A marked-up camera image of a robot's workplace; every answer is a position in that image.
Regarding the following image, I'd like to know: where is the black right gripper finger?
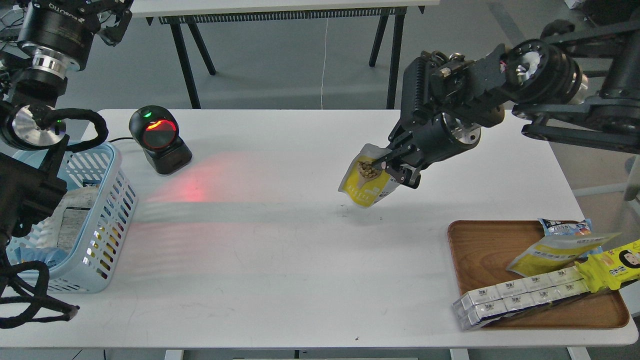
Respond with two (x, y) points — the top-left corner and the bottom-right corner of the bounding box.
(371, 136), (421, 172)
(386, 164), (423, 189)

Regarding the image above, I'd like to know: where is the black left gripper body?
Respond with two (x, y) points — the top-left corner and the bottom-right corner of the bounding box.
(17, 0), (99, 71)

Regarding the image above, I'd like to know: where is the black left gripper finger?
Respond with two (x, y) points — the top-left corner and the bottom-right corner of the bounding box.
(98, 0), (134, 47)

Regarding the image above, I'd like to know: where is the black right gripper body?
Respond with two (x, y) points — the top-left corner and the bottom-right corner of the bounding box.
(390, 111), (482, 170)

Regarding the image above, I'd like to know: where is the yellow nut snack pouch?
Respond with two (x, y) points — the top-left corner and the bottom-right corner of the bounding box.
(337, 143), (400, 208)

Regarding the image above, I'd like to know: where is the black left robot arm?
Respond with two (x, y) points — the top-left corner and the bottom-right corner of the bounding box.
(0, 0), (133, 330)

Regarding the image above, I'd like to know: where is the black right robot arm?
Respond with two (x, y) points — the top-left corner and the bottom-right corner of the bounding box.
(372, 14), (640, 189)

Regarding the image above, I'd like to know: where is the blue snack packet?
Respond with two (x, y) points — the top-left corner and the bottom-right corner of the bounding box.
(537, 218), (603, 258)

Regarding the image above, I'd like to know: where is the yellow white snack pouch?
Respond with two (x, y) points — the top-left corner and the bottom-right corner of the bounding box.
(506, 232), (621, 277)

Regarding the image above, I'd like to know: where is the white boxed snack pack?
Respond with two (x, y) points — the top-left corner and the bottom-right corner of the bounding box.
(452, 266), (590, 331)

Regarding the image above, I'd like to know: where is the white snack bag in basket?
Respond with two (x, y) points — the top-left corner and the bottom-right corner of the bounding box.
(35, 183), (99, 253)

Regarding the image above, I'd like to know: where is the blue snack bag in basket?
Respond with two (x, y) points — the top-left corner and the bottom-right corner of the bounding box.
(14, 247), (68, 268)

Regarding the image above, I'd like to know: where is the bright yellow snack bag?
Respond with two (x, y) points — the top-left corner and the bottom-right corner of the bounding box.
(574, 239), (640, 293)

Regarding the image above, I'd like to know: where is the light blue plastic basket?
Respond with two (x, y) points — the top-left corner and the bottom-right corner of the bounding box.
(5, 142), (139, 294)

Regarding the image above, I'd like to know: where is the black legged background table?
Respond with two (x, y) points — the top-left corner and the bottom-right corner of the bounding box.
(131, 0), (439, 110)

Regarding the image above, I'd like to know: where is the black barcode scanner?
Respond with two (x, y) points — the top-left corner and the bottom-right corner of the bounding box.
(128, 105), (193, 176)

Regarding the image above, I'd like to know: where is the brown wooden tray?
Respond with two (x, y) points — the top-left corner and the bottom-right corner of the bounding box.
(447, 219), (631, 330)

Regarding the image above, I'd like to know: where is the white hanging cable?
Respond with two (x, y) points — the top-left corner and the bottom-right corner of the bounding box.
(320, 18), (330, 110)

